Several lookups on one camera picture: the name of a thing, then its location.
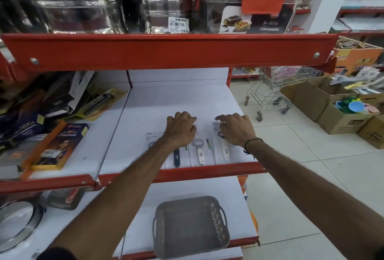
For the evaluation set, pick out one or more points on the small brown cardboard box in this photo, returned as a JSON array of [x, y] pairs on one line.
[[373, 133]]

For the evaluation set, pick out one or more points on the wrapped steel container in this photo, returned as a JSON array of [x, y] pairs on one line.
[[163, 13], [75, 9]]

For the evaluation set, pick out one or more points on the cardboard box of plastic cups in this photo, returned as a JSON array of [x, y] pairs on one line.
[[339, 121]]

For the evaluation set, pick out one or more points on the person's left forearm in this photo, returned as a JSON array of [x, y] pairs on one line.
[[120, 202]]

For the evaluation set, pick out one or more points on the orange printed cardboard box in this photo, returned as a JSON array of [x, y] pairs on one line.
[[357, 57]]

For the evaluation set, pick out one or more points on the person's left hand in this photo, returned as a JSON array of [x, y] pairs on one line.
[[180, 132]]

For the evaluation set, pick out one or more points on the blue plastic cup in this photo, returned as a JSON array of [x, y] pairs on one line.
[[356, 106]]

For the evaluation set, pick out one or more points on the black sleeve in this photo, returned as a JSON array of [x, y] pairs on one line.
[[57, 253]]

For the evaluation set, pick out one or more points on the boxed clear food container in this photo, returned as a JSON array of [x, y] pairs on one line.
[[261, 21]]

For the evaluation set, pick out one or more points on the person's left fingers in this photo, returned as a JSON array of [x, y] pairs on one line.
[[184, 118]]

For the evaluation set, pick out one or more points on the round steel tray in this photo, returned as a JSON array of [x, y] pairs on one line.
[[16, 223]]

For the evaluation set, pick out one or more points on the orange long packet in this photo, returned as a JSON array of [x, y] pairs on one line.
[[42, 150]]

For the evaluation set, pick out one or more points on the yellow purple boxed packet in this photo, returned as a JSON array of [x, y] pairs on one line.
[[60, 148]]

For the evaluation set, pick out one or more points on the metal shopping cart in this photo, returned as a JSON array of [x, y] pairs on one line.
[[270, 88]]

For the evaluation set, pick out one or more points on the yellow backed peeler packet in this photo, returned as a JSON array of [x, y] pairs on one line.
[[100, 102]]

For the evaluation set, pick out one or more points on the red background shelving rack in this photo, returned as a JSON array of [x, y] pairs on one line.
[[363, 1]]

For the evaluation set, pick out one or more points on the person's right fingers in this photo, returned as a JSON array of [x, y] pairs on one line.
[[229, 118]]

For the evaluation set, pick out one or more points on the pile of dark utensil packets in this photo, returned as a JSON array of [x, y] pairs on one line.
[[33, 109]]

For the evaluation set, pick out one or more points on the open brown cardboard box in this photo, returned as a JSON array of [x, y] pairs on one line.
[[309, 97]]

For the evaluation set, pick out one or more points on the blue bottle opener packet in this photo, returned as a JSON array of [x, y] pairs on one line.
[[177, 157]]

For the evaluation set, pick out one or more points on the person's right hand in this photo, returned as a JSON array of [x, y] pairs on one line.
[[238, 130]]

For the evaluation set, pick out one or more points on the orange shelf tag holder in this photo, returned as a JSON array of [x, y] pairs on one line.
[[264, 2]]

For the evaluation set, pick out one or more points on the white bottle opener packet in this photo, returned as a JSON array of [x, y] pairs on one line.
[[225, 150], [200, 153]]

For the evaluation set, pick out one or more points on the white shelf with red edge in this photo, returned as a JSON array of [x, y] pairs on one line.
[[192, 187], [96, 145], [156, 103]]

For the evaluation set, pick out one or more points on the person's right forearm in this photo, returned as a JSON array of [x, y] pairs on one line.
[[315, 196]]

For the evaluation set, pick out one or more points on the grey plastic basket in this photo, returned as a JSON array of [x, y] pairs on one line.
[[189, 226]]

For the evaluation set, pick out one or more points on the red metal shelf edge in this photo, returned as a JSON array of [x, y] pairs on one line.
[[168, 51]]

